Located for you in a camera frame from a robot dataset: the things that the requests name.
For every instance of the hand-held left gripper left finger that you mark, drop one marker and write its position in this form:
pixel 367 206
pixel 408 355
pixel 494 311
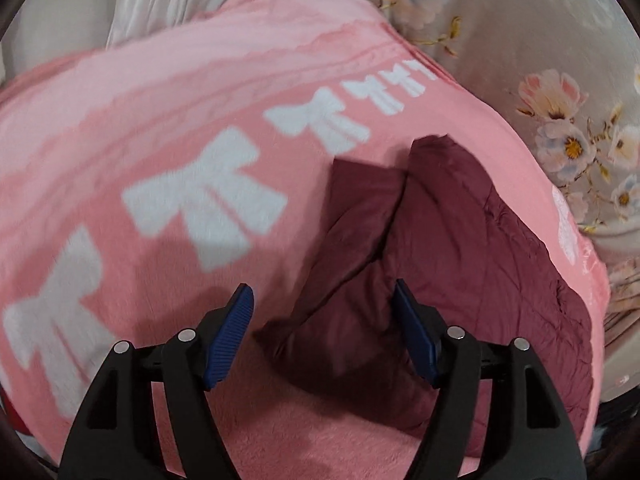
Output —
pixel 227 332

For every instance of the maroon puffer jacket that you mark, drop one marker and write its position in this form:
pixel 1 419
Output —
pixel 430 270

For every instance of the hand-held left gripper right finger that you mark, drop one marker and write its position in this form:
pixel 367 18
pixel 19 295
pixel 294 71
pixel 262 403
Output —
pixel 417 335

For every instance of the pink blanket with white bows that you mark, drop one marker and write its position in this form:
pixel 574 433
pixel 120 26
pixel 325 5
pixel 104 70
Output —
pixel 150 185

